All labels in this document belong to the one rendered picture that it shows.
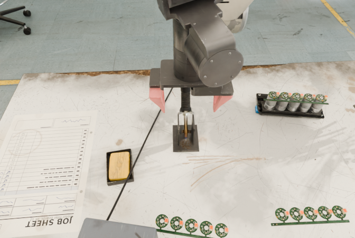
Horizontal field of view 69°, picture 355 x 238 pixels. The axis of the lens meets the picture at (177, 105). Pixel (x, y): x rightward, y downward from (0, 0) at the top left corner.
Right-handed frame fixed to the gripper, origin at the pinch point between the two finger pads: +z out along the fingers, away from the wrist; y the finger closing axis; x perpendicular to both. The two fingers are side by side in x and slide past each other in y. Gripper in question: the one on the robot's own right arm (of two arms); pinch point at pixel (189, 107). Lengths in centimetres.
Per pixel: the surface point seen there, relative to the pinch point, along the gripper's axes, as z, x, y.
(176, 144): 13.4, 0.4, -2.6
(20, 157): 13.6, -2.2, -37.6
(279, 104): 10.0, 9.4, 22.9
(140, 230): 4.3, -20.9, -8.2
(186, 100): 3.6, 5.2, -0.3
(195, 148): 13.4, -0.8, 1.8
